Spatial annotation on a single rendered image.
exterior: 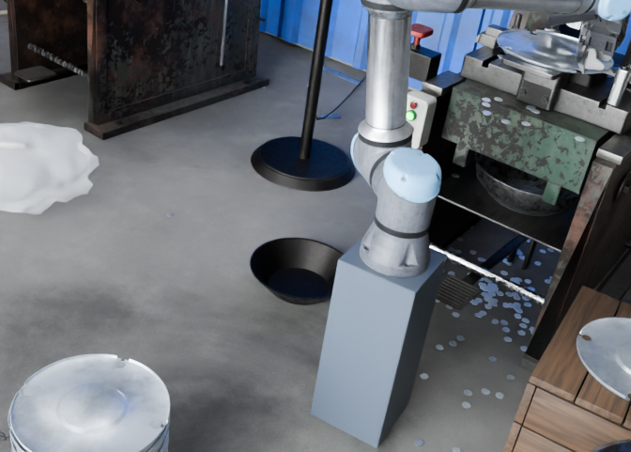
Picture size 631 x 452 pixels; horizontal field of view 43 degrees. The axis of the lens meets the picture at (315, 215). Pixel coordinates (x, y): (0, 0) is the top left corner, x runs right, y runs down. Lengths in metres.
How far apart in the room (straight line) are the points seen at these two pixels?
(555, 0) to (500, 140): 0.63
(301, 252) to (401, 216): 0.86
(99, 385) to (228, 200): 1.22
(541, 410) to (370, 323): 0.39
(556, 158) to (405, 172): 0.59
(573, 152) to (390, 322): 0.66
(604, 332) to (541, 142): 0.50
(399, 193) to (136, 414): 0.66
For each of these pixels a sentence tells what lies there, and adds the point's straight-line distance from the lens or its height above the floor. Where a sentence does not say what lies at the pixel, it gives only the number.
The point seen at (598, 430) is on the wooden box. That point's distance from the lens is 1.73.
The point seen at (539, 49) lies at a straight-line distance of 2.11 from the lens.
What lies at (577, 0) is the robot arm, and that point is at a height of 1.03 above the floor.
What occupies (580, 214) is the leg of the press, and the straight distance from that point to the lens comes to 2.05.
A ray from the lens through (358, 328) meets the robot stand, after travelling 1.76.
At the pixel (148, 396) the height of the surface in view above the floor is 0.24.
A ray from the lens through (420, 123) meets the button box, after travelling 2.09.
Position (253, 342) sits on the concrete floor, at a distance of 2.15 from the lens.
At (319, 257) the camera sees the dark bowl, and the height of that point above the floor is 0.04.
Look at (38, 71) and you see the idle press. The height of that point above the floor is 0.16.
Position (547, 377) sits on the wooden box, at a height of 0.35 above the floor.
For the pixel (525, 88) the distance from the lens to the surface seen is 2.13.
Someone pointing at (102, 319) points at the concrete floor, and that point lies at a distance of 2.21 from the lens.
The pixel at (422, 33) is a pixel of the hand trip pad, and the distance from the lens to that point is 2.14.
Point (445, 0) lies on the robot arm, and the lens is 1.47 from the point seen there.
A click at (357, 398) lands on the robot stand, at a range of 1.88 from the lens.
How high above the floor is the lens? 1.39
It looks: 31 degrees down
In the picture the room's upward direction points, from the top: 9 degrees clockwise
